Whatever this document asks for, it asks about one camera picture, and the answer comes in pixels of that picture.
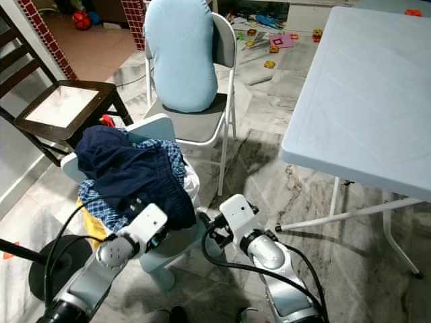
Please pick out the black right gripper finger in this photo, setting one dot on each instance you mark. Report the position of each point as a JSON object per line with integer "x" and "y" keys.
{"x": 205, "y": 221}

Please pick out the navy blue garment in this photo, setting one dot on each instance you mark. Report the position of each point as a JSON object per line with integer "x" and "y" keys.
{"x": 131, "y": 171}

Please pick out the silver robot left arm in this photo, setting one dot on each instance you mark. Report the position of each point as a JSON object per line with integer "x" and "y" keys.
{"x": 87, "y": 289}

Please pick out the white garment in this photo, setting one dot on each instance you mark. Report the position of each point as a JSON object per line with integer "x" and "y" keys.
{"x": 192, "y": 182}

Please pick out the grey folding chair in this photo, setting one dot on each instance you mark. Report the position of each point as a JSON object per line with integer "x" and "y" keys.
{"x": 192, "y": 124}

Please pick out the silver robot left leg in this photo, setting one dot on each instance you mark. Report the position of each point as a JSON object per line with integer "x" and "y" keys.
{"x": 165, "y": 316}

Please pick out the yellow garment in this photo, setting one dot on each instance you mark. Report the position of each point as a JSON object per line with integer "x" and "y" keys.
{"x": 97, "y": 232}

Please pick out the blue checked garment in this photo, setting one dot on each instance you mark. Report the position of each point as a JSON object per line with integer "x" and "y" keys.
{"x": 97, "y": 208}

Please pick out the small red object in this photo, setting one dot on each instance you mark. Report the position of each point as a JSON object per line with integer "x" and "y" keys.
{"x": 108, "y": 121}

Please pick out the black standing fan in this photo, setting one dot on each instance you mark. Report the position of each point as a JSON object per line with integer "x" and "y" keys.
{"x": 64, "y": 259}

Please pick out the yellow toy block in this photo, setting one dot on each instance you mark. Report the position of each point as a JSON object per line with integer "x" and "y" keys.
{"x": 269, "y": 64}

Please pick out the light blue pillow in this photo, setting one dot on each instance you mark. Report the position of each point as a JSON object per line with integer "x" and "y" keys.
{"x": 182, "y": 54}

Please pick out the brown wooden chair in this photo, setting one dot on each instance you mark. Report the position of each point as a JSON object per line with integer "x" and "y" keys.
{"x": 64, "y": 108}

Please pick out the orange floor marker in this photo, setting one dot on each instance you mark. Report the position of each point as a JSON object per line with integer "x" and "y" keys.
{"x": 10, "y": 255}

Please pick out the pink flat toy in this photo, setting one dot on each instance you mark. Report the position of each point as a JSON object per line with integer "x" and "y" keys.
{"x": 281, "y": 41}

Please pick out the white folding table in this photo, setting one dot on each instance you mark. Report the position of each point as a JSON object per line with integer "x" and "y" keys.
{"x": 363, "y": 87}

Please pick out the blue toy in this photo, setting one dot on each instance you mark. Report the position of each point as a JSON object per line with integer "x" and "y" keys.
{"x": 266, "y": 21}

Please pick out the orange toy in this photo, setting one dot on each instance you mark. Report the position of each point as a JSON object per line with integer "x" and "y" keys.
{"x": 317, "y": 35}

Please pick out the red ball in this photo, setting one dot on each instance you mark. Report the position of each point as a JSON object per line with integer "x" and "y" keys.
{"x": 83, "y": 20}

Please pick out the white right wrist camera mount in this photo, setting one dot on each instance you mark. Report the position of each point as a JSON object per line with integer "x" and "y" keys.
{"x": 239, "y": 214}

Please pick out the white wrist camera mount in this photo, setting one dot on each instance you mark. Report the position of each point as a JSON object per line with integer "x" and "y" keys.
{"x": 239, "y": 214}
{"x": 147, "y": 225}

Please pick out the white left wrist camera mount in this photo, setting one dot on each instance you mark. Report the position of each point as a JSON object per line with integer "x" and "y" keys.
{"x": 147, "y": 225}

